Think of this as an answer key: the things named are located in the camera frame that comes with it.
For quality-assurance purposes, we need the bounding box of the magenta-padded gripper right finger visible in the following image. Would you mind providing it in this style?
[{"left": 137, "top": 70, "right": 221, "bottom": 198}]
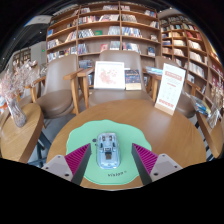
[{"left": 131, "top": 143, "right": 184, "bottom": 186}]

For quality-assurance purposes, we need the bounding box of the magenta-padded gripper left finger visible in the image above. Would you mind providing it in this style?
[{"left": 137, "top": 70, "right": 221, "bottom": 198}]
[{"left": 41, "top": 143, "right": 92, "bottom": 186}]

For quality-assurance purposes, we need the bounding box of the transparent blue computer mouse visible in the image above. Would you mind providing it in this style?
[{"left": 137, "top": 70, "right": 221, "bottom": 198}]
[{"left": 95, "top": 132, "right": 122, "bottom": 170}]

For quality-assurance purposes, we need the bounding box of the green blob-shaped mouse pad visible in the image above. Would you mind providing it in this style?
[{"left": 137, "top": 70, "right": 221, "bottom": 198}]
[{"left": 65, "top": 119, "right": 153, "bottom": 186}]

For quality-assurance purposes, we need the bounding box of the round wooden side table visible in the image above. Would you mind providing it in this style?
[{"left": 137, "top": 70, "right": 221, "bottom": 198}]
[
  {"left": 0, "top": 102, "right": 46, "bottom": 164},
  {"left": 195, "top": 111, "right": 224, "bottom": 159}
]

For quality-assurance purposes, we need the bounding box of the glass vase with pink flowers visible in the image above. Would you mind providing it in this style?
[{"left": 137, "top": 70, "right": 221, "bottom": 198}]
[{"left": 0, "top": 59, "right": 48, "bottom": 128}]

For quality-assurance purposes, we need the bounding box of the stack of colourful books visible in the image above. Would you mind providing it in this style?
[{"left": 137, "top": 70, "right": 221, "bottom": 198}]
[{"left": 191, "top": 94, "right": 213, "bottom": 118}]

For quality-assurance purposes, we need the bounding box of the white sign on wooden base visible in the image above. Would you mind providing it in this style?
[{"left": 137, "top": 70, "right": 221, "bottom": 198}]
[{"left": 154, "top": 62, "right": 187, "bottom": 116}]

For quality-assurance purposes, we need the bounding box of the dark-covered book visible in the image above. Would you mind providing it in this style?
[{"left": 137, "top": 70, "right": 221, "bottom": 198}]
[{"left": 124, "top": 69, "right": 143, "bottom": 91}]

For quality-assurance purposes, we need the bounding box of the white framed picture, red print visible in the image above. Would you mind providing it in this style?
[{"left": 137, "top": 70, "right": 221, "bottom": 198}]
[{"left": 93, "top": 60, "right": 126, "bottom": 91}]

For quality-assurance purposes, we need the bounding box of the small distant bookshelf unit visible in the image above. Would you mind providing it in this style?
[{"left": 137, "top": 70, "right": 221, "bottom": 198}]
[{"left": 11, "top": 48, "right": 33, "bottom": 73}]

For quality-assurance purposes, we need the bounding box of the wide wooden bookshelf unit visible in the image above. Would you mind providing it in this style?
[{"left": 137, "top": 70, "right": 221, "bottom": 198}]
[{"left": 44, "top": 2, "right": 161, "bottom": 73}]

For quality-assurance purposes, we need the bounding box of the white hanging ceiling panel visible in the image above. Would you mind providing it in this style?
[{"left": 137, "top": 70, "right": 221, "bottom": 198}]
[{"left": 24, "top": 14, "right": 53, "bottom": 28}]

